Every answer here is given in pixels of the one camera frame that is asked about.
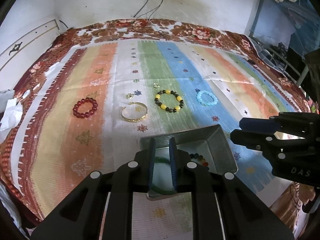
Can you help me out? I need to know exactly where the dark multicolour bead bracelet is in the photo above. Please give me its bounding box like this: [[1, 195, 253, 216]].
[[189, 153, 210, 172]]

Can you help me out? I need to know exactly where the light blue bead bracelet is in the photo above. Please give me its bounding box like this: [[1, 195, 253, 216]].
[[196, 90, 219, 107]]

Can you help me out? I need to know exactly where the yellow black bead bracelet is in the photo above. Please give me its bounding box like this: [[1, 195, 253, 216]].
[[154, 89, 185, 113]]

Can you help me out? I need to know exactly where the green jade bangle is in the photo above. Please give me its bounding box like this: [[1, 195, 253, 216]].
[[150, 157, 176, 196]]

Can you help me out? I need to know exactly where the red bead bracelet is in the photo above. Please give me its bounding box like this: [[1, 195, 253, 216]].
[[72, 97, 99, 119]]

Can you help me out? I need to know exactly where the gold bangle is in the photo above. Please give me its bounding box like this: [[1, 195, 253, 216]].
[[121, 102, 148, 123]]

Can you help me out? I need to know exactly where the person right hand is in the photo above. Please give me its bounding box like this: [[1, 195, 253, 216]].
[[299, 184, 318, 213]]

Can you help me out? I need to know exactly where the silver metal tin box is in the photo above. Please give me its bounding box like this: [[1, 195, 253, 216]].
[[139, 125, 238, 200]]

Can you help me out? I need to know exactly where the striped colourful mat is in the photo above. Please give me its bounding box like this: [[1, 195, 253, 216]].
[[11, 40, 297, 224]]

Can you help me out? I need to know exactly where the white crumpled tissue paper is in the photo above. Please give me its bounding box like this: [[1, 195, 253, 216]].
[[1, 98, 23, 132]]

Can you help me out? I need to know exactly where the small white round lid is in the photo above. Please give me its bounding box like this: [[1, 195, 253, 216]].
[[22, 90, 30, 99]]

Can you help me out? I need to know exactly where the grey crumpled garment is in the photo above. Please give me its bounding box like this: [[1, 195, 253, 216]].
[[0, 90, 15, 105]]

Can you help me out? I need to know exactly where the white bed headboard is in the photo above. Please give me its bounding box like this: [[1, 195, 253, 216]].
[[0, 20, 60, 90]]

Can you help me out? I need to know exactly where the blue metal bunk frame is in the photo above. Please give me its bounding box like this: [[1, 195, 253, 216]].
[[251, 0, 319, 73]]

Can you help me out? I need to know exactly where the black power cable left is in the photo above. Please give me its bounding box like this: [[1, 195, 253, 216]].
[[133, 0, 153, 19]]

